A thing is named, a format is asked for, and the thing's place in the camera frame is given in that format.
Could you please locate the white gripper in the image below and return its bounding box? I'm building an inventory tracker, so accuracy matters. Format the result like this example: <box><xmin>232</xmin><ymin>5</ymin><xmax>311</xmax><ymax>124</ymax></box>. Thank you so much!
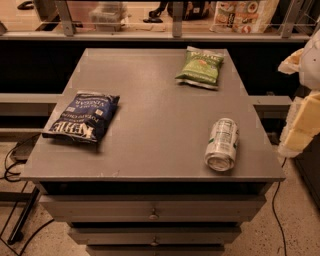
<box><xmin>278</xmin><ymin>30</ymin><xmax>320</xmax><ymax>158</ymax></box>

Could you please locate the silver green 7up can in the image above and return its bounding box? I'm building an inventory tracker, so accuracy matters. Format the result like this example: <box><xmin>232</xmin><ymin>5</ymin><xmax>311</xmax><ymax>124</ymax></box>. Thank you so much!
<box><xmin>204</xmin><ymin>118</ymin><xmax>239</xmax><ymax>172</ymax></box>

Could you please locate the green Kettle chip bag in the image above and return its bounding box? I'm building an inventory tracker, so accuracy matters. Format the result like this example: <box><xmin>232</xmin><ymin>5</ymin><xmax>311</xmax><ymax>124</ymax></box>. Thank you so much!
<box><xmin>175</xmin><ymin>46</ymin><xmax>224</xmax><ymax>90</ymax></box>

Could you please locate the blue Kettle chip bag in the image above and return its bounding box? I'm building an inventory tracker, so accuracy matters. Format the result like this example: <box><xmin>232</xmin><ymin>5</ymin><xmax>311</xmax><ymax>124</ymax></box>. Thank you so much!
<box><xmin>42</xmin><ymin>91</ymin><xmax>120</xmax><ymax>144</ymax></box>

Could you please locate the colourful snack package background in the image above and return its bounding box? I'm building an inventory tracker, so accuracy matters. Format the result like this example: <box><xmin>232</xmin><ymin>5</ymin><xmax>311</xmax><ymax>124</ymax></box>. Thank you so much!
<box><xmin>210</xmin><ymin>0</ymin><xmax>280</xmax><ymax>34</ymax></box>

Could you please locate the grey drawer cabinet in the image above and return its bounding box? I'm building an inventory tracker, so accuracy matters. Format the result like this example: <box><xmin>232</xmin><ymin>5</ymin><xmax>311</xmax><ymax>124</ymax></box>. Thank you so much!
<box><xmin>22</xmin><ymin>49</ymin><xmax>284</xmax><ymax>256</ymax></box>

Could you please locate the top drawer round knob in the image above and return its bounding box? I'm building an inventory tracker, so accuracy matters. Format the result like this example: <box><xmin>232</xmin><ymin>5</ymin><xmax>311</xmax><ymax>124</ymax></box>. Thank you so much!
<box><xmin>149</xmin><ymin>209</ymin><xmax>159</xmax><ymax>221</ymax></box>

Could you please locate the drawer round knob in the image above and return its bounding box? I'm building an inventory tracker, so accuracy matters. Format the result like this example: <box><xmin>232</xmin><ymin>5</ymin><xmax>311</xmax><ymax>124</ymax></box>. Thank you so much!
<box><xmin>149</xmin><ymin>209</ymin><xmax>159</xmax><ymax>221</ymax></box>
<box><xmin>150</xmin><ymin>237</ymin><xmax>159</xmax><ymax>247</ymax></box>

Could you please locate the clear plastic container background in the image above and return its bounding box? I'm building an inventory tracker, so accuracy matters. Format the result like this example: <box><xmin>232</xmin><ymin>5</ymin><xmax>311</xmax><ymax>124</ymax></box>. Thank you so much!
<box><xmin>89</xmin><ymin>1</ymin><xmax>127</xmax><ymax>32</ymax></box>

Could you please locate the black power adapter box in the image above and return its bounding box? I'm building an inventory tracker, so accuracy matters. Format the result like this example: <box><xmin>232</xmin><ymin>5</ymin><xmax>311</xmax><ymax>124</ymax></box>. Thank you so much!
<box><xmin>10</xmin><ymin>134</ymin><xmax>39</xmax><ymax>162</ymax></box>

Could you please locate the black metal stand leg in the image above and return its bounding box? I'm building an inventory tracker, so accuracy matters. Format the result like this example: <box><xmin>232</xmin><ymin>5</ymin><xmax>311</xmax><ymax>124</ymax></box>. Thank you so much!
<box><xmin>0</xmin><ymin>187</ymin><xmax>39</xmax><ymax>245</ymax></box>

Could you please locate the black cable right floor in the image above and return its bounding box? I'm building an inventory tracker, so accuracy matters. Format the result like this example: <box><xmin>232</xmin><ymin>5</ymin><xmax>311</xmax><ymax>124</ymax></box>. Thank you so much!
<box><xmin>271</xmin><ymin>157</ymin><xmax>288</xmax><ymax>256</ymax></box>

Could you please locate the grey metal shelf rail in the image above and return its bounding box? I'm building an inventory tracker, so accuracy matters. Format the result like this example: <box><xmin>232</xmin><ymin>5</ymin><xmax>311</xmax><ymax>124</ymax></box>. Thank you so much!
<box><xmin>0</xmin><ymin>0</ymin><xmax>320</xmax><ymax>42</ymax></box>

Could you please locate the black cables left floor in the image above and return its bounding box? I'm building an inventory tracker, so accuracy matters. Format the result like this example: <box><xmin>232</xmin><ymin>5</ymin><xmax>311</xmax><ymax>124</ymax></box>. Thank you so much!
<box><xmin>0</xmin><ymin>133</ymin><xmax>54</xmax><ymax>256</ymax></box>

